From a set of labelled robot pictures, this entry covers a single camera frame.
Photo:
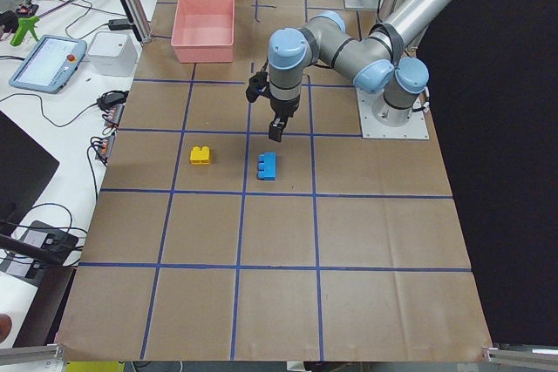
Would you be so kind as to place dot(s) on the pink plastic box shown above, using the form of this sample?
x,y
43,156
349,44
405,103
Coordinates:
x,y
204,31

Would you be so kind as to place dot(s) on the blue toy block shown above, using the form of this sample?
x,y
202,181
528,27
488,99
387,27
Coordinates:
x,y
266,169

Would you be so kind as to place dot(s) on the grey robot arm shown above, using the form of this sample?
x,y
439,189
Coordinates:
x,y
368,64

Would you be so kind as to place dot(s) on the brown paper table cover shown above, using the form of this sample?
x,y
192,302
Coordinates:
x,y
353,253

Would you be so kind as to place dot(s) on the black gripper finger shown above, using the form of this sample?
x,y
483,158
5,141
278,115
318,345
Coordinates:
x,y
283,123
275,129

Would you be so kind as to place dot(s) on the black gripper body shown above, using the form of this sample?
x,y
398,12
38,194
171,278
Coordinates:
x,y
284,107

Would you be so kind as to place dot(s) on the green handled grabber tool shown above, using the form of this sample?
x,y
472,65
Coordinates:
x,y
25,25

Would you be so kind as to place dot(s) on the yellow toy block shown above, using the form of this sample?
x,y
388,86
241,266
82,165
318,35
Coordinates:
x,y
200,155

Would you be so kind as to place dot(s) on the black power adapter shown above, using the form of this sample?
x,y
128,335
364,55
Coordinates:
x,y
119,24

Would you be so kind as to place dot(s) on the blue teach pendant tablet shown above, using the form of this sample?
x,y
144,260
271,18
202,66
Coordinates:
x,y
50,65

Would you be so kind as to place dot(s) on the white square box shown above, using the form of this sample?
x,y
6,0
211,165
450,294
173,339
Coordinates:
x,y
112,54

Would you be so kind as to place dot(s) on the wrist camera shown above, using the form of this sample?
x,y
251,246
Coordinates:
x,y
258,86

